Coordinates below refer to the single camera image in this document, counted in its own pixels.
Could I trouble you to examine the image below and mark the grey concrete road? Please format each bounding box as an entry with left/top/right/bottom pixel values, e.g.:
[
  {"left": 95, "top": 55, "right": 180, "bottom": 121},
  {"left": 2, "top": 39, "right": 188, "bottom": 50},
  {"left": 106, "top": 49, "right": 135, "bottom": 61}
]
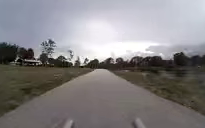
[{"left": 0, "top": 68, "right": 205, "bottom": 128}]

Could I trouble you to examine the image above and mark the row of trees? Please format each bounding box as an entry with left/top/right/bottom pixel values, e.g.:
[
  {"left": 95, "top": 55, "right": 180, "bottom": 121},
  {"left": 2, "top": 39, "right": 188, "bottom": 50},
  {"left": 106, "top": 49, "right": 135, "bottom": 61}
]
[{"left": 0, "top": 41, "right": 205, "bottom": 70}]

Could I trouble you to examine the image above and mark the tall thin tree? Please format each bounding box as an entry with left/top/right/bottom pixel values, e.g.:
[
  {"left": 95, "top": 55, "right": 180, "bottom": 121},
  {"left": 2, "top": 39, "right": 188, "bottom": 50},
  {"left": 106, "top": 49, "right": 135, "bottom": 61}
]
[{"left": 40, "top": 38, "right": 58, "bottom": 66}]

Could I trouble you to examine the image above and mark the robot's own part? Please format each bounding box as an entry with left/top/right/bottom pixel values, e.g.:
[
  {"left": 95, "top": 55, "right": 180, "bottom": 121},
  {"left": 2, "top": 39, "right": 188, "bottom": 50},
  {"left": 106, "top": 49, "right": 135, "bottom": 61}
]
[
  {"left": 133, "top": 117, "right": 147, "bottom": 128},
  {"left": 61, "top": 118, "right": 75, "bottom": 128}
]

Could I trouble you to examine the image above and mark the low building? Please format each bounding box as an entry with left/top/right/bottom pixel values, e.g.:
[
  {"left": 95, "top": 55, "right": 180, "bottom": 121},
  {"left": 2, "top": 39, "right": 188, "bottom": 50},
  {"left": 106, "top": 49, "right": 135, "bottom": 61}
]
[{"left": 15, "top": 58, "right": 43, "bottom": 67}]

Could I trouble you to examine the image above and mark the grass verge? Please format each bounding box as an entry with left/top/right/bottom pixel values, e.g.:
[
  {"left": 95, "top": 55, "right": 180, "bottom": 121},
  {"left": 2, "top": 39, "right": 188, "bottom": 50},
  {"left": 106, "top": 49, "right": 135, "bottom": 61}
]
[{"left": 112, "top": 68, "right": 205, "bottom": 119}]

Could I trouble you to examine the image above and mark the grass field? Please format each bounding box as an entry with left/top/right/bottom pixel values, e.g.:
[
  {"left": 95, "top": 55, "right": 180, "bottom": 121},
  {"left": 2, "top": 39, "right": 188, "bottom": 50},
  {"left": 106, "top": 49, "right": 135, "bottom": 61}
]
[{"left": 0, "top": 63, "right": 94, "bottom": 124}]

